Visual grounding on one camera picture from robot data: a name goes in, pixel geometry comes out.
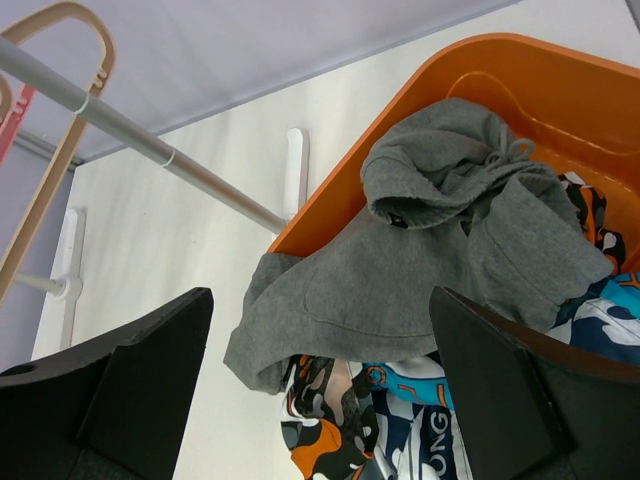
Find beige hanger with grey shorts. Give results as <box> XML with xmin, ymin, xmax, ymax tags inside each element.
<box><xmin>0</xmin><ymin>0</ymin><xmax>117</xmax><ymax>311</ymax></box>

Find grey sweat shorts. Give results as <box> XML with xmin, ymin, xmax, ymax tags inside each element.
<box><xmin>224</xmin><ymin>98</ymin><xmax>613</xmax><ymax>394</ymax></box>

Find white and metal clothes rack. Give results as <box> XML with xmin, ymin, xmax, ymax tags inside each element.
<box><xmin>1</xmin><ymin>34</ymin><xmax>309</xmax><ymax>351</ymax></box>

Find blue orange patterned shorts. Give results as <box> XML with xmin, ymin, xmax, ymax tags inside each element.
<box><xmin>363</xmin><ymin>273</ymin><xmax>639</xmax><ymax>479</ymax></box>

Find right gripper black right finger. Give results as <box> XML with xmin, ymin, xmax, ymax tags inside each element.
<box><xmin>429</xmin><ymin>288</ymin><xmax>639</xmax><ymax>479</ymax></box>

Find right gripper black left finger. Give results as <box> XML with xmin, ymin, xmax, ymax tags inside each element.
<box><xmin>1</xmin><ymin>287</ymin><xmax>214</xmax><ymax>479</ymax></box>

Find orange plastic basket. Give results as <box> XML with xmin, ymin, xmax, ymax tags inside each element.
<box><xmin>270</xmin><ymin>33</ymin><xmax>639</xmax><ymax>271</ymax></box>

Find orange black camouflage shorts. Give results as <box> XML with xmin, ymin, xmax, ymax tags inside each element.
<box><xmin>277</xmin><ymin>171</ymin><xmax>628</xmax><ymax>480</ymax></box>

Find pink plastic hanger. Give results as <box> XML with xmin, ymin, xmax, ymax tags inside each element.
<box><xmin>1</xmin><ymin>84</ymin><xmax>36</xmax><ymax>162</ymax></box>

